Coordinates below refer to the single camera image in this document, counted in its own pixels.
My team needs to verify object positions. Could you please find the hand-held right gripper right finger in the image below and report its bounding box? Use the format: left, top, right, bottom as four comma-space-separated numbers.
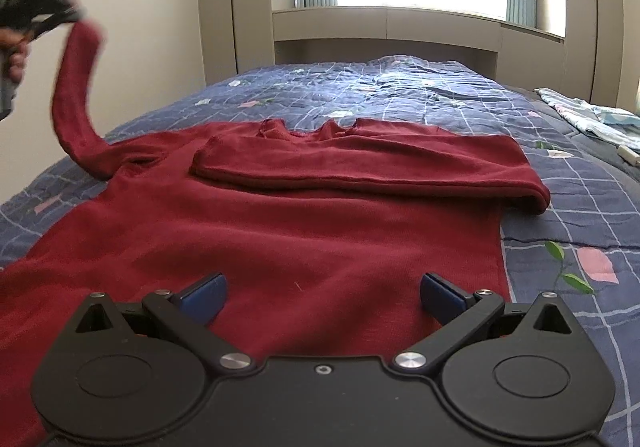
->
391, 272, 572, 372

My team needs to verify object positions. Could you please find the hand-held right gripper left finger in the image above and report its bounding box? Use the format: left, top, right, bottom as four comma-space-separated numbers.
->
74, 271, 252, 374

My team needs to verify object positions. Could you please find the red sweater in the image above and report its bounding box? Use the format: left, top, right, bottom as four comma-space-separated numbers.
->
0, 20, 552, 447

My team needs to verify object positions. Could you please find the person's left hand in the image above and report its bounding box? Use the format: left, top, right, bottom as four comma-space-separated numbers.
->
0, 28, 29, 84

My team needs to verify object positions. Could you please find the grey quilted blanket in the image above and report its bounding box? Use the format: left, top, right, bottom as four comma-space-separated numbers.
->
502, 84, 640, 178

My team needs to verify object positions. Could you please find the beige wardrobe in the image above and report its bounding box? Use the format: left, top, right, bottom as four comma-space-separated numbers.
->
196, 0, 277, 87
562, 0, 640, 114

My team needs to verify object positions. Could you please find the blue checked quilt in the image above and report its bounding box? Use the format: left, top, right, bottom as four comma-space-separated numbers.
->
0, 54, 640, 430

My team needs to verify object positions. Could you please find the light blue patterned cloth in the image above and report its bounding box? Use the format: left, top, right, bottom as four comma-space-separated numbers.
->
534, 87, 640, 150

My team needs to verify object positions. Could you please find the beige window seat cabinet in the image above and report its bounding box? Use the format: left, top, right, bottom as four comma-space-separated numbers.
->
271, 6, 567, 91

